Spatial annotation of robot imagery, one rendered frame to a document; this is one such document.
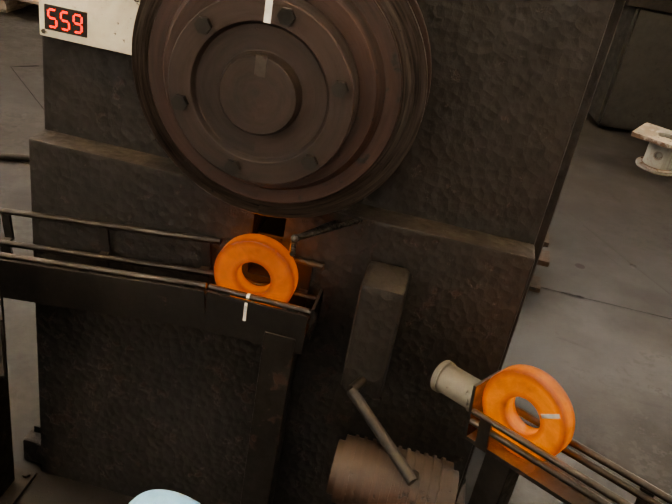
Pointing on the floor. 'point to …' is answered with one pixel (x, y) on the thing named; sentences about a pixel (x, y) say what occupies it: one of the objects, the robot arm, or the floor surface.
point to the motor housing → (388, 476)
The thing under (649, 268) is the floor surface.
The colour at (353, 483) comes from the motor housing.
